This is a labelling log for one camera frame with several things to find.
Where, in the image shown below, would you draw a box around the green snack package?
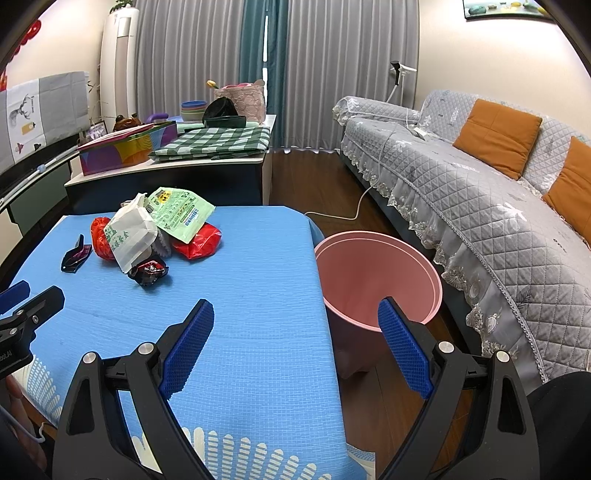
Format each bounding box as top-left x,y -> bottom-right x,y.
144,187 -> 215,244

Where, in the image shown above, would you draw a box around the small photo frame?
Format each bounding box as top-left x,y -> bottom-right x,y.
85,120 -> 108,141

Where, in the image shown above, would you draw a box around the red chinese knot decoration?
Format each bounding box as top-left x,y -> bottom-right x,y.
0,19 -> 42,92

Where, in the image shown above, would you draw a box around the teal curtain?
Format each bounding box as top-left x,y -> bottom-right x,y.
238,0 -> 290,150

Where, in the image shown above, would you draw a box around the covered television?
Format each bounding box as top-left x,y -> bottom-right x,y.
0,71 -> 90,172

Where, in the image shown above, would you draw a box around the orange cushion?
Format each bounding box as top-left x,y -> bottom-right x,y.
543,137 -> 591,243
453,99 -> 543,180

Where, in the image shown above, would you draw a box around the colourful storage box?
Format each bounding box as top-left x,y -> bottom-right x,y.
78,121 -> 177,176

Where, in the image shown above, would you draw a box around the red plastic bag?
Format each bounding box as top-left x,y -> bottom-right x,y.
90,217 -> 221,261

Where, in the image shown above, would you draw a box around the stacked coloured bowls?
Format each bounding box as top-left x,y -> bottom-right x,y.
180,100 -> 208,122

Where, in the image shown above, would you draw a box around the black pink small wrapper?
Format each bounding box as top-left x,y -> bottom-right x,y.
61,234 -> 92,273

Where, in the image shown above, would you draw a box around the white paper bag green print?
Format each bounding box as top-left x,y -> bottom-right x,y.
104,193 -> 158,274

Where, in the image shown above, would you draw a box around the black hat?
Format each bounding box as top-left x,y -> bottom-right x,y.
202,97 -> 246,129

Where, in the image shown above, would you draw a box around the framed wall picture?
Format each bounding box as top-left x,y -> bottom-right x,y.
463,0 -> 551,20

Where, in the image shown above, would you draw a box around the green checkered cloth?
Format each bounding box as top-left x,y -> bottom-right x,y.
149,126 -> 271,162

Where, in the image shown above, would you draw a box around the white air conditioner tower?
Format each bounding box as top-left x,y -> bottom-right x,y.
99,6 -> 139,132

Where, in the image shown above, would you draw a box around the white coffee table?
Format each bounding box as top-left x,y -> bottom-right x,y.
63,114 -> 279,216

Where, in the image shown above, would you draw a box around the grey quilted sofa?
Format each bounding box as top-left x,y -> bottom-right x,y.
332,90 -> 590,391

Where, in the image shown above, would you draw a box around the grey curtain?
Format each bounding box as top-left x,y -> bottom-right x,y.
134,1 -> 419,151

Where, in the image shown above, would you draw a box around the brown plush toy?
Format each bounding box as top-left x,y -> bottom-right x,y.
113,113 -> 142,131

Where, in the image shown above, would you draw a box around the white power cable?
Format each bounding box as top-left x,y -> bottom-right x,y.
303,82 -> 431,222

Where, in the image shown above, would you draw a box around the TV cabinet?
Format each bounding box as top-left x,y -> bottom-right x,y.
0,133 -> 84,264

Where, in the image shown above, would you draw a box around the pink lace basket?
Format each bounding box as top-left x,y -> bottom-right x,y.
214,79 -> 266,124

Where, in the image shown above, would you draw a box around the black red crumpled wrapper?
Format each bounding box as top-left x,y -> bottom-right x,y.
127,255 -> 168,287

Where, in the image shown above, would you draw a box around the pink plastic trash bin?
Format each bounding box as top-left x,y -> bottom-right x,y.
315,230 -> 443,379

